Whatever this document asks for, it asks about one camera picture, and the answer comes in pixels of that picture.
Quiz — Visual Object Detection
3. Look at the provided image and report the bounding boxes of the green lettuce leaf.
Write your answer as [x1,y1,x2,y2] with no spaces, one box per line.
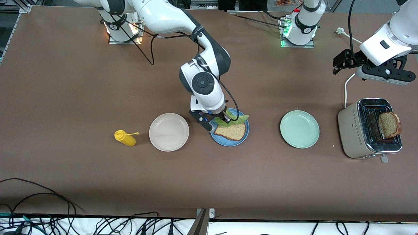
[214,109,249,128]

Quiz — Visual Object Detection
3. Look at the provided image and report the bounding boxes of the brown bread slice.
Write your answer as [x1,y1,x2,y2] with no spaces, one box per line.
[214,122,247,141]
[378,112,402,138]

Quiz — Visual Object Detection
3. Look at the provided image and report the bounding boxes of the yellow mustard squeeze bottle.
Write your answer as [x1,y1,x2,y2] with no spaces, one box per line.
[114,130,139,147]

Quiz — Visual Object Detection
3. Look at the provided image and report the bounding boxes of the blue plate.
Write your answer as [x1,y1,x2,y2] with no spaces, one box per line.
[209,108,249,147]

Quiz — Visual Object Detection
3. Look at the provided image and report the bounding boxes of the beige plate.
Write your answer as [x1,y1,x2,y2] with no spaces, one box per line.
[149,113,189,152]

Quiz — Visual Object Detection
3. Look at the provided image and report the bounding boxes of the pale green plate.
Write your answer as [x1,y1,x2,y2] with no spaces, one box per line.
[280,110,320,149]

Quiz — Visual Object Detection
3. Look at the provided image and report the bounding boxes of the beige chrome toaster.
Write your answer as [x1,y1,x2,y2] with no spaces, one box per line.
[338,98,403,163]

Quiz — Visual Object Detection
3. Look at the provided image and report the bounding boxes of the grey metal box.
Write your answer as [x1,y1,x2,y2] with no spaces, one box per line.
[190,0,219,10]

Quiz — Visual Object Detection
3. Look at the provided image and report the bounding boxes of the person in dark clothes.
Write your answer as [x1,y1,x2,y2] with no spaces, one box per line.
[218,0,268,12]

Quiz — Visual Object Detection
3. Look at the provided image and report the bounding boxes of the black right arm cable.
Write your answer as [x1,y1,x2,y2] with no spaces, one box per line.
[109,13,240,122]

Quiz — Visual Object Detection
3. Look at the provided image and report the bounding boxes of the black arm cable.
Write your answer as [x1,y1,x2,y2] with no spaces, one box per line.
[109,13,240,122]
[347,0,356,62]

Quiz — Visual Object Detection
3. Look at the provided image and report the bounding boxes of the black left camera bracket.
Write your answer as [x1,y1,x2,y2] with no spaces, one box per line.
[361,55,416,82]

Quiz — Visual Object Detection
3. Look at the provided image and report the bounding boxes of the white toaster power cord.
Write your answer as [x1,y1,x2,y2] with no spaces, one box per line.
[336,27,369,109]

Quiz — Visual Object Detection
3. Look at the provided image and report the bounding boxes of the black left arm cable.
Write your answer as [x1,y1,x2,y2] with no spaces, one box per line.
[347,0,356,62]

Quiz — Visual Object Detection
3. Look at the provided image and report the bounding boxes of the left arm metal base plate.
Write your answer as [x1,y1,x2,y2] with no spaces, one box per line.
[280,18,315,49]

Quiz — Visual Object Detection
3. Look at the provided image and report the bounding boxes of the black base supply cable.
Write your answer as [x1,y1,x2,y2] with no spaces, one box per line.
[227,10,288,30]

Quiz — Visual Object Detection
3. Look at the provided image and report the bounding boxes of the aluminium table edge bracket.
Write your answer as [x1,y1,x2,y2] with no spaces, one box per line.
[187,208,216,235]

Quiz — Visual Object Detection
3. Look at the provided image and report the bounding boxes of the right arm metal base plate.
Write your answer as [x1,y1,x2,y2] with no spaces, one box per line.
[108,14,144,45]

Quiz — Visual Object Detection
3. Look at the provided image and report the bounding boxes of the tangled black floor cables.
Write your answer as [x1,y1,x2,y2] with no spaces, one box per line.
[0,211,196,235]

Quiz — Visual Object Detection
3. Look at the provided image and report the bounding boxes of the looped black loose cable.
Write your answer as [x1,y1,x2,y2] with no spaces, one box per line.
[0,193,77,235]

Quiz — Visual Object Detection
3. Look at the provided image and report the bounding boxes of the long black loose cable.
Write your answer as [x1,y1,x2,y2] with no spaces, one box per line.
[0,178,84,214]

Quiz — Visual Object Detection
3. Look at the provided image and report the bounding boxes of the aluminium frame corner profile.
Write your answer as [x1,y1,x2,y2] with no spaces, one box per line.
[0,0,31,13]

